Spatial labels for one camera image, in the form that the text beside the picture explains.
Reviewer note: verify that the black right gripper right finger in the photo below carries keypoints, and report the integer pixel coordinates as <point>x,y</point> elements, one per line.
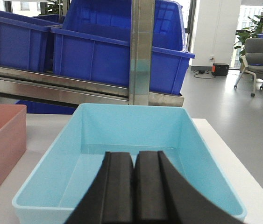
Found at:
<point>164,196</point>

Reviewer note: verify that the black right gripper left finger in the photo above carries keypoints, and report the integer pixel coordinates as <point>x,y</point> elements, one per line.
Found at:
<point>109,199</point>

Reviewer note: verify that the light blue plastic box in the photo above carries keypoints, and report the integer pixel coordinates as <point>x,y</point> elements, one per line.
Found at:
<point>69,166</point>

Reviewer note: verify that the blue bins under shelf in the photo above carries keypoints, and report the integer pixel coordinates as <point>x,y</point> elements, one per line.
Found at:
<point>44,108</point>

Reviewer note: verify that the stainless steel shelf rack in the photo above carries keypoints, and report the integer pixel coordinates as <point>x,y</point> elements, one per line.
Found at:
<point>52,89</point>

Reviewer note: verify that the black orange floor box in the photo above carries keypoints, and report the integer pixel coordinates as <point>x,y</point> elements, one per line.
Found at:
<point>220,69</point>

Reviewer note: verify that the blue crate far right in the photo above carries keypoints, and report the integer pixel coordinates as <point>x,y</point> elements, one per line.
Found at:
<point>93,44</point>

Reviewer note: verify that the blue crate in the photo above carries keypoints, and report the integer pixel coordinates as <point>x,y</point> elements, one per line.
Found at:
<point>26,42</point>
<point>93,44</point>

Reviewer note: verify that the grey office chair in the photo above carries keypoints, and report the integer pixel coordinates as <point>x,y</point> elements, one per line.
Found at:
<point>252,61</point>

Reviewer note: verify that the green potted plant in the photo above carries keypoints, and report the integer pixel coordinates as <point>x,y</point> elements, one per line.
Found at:
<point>251,31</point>

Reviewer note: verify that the blue crate centre right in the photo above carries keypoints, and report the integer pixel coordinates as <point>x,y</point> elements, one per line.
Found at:
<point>26,42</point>

